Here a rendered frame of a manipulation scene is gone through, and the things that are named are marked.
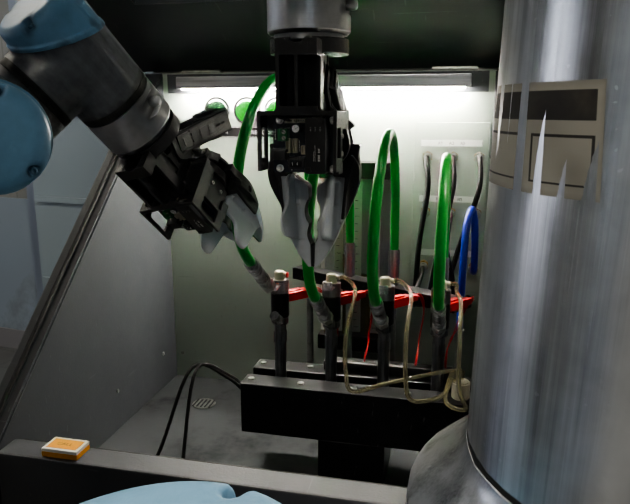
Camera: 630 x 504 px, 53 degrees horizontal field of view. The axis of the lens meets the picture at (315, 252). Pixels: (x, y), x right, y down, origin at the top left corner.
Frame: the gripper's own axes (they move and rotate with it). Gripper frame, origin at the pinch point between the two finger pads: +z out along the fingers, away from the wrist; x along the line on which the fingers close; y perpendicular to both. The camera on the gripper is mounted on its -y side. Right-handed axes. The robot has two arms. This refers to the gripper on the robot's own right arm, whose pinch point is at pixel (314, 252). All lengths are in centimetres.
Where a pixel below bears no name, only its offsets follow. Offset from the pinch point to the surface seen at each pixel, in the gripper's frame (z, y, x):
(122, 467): 29.3, -3.5, -25.2
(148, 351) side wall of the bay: 31, -45, -43
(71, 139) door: 1, -236, -182
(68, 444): 28.0, -5.0, -33.6
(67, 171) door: 17, -236, -186
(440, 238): 1.0, -14.8, 11.9
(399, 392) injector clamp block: 26.3, -26.1, 6.6
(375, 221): -0.8, -14.6, 4.1
